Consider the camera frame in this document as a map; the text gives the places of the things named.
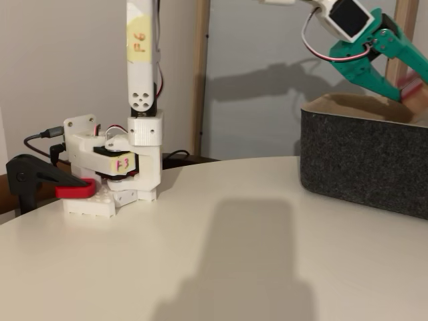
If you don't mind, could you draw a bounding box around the wooden block with red top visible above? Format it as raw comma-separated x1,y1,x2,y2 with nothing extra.
397,75,428,120

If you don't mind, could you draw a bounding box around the dark grey felt bin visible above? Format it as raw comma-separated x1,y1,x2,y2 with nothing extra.
300,92,428,221

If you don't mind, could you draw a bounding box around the wooden framed grey panel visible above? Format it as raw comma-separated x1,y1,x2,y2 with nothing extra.
189,0,428,158

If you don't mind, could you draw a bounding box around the yellow note marked F6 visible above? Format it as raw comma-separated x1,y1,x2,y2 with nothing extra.
126,13,152,64

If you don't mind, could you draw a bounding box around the yellow note marked F3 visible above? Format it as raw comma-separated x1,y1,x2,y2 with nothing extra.
110,153,136,177

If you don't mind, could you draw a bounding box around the black power plug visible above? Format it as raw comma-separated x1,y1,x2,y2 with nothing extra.
49,142,67,165

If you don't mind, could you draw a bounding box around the black and red table clamp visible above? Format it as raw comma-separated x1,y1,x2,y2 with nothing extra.
5,152,98,215

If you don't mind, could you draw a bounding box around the red white black servo wire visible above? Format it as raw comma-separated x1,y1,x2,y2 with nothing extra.
300,6,374,63

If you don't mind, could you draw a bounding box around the black cable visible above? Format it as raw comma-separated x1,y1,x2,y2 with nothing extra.
163,149,191,168

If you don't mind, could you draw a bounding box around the grey USB cable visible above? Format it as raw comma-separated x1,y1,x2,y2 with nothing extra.
23,125,65,158

